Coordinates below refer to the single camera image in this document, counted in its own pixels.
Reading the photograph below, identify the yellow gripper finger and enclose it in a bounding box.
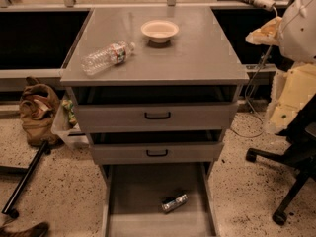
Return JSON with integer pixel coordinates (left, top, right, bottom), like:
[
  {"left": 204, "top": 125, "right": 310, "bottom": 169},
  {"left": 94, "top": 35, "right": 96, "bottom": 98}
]
[{"left": 245, "top": 16, "right": 282, "bottom": 46}]

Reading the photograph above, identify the silver redbull can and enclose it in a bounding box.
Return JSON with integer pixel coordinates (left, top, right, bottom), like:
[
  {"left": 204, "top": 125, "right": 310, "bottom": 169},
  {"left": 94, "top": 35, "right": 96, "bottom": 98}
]
[{"left": 161, "top": 194, "right": 188, "bottom": 213}]

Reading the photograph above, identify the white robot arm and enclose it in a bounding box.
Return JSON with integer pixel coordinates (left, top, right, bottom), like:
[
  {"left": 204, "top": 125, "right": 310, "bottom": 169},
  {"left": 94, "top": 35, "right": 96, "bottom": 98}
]
[{"left": 246, "top": 0, "right": 316, "bottom": 134}]

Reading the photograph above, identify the middle grey drawer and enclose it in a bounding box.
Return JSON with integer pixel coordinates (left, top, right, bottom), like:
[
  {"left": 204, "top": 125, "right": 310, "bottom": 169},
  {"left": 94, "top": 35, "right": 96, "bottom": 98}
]
[{"left": 91, "top": 130, "right": 224, "bottom": 165}]

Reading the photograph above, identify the grey drawer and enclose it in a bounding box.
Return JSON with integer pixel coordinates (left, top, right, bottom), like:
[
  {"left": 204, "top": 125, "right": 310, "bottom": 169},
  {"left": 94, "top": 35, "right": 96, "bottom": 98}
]
[
  {"left": 91, "top": 130, "right": 224, "bottom": 165},
  {"left": 70, "top": 88, "right": 237, "bottom": 133},
  {"left": 102, "top": 163, "right": 219, "bottom": 237}
]

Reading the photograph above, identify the grey drawer cabinet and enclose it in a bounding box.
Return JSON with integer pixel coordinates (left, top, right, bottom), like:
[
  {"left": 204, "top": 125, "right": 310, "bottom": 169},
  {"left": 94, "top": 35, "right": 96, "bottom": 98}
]
[{"left": 59, "top": 5, "right": 250, "bottom": 183}]

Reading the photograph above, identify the top grey drawer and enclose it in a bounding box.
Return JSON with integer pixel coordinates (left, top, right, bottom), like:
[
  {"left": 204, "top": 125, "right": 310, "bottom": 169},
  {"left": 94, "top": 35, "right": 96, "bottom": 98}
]
[{"left": 70, "top": 88, "right": 237, "bottom": 133}]

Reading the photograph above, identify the bottom grey drawer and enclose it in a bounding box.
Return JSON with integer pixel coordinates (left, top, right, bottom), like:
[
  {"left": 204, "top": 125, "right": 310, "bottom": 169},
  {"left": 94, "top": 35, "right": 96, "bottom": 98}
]
[{"left": 102, "top": 163, "right": 219, "bottom": 237}]

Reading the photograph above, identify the white paper bowl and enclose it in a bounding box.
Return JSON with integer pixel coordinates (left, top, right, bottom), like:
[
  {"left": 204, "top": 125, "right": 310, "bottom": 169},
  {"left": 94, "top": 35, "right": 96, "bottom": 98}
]
[{"left": 141, "top": 20, "right": 179, "bottom": 43}]

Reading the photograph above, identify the black office chair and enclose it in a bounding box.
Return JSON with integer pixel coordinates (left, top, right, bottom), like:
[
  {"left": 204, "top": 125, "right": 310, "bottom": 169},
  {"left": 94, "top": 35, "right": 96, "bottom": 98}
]
[{"left": 246, "top": 96, "right": 316, "bottom": 225}]

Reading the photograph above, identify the clear plastic water bottle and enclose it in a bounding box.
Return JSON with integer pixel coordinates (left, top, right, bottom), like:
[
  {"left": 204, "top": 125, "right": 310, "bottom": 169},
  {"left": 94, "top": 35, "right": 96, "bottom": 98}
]
[{"left": 81, "top": 41, "right": 135, "bottom": 76}]

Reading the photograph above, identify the green snack packet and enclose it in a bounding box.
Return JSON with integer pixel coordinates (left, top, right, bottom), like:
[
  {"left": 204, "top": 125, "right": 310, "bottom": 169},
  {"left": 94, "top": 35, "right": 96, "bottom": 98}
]
[{"left": 61, "top": 99, "right": 77, "bottom": 126}]

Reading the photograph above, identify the clear plastic bin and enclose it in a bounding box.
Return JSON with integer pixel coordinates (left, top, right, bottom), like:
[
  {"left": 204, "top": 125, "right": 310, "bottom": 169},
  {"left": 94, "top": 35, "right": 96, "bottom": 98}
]
[{"left": 51, "top": 97, "right": 89, "bottom": 149}]

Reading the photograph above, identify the black metal leg with caster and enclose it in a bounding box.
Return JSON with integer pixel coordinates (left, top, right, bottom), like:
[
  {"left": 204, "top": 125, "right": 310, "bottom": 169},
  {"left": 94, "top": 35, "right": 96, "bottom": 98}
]
[{"left": 0, "top": 141, "right": 51, "bottom": 219}]

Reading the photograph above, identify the grey cable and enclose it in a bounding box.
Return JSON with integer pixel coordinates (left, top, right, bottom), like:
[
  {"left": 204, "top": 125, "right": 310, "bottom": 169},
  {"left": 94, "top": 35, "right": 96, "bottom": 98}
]
[{"left": 230, "top": 7, "right": 280, "bottom": 139}]

